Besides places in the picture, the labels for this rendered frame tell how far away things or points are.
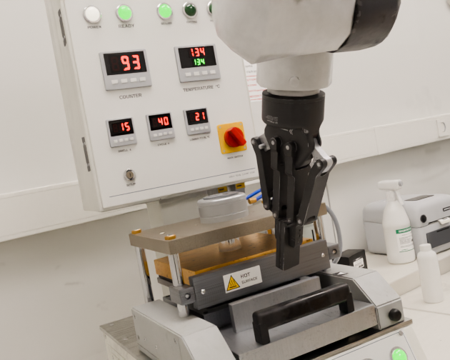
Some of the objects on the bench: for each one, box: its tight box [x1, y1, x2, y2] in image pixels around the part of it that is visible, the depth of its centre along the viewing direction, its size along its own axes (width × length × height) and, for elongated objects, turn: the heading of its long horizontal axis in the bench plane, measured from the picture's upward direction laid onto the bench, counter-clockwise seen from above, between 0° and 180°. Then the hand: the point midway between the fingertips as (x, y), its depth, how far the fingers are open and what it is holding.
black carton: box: [332, 249, 368, 269], centre depth 159 cm, size 6×9×7 cm
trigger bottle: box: [378, 179, 416, 264], centre depth 165 cm, size 9×8×25 cm
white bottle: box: [416, 244, 444, 304], centre depth 139 cm, size 5×5×14 cm
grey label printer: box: [363, 194, 450, 257], centre depth 177 cm, size 25×20×17 cm
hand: (288, 242), depth 73 cm, fingers closed
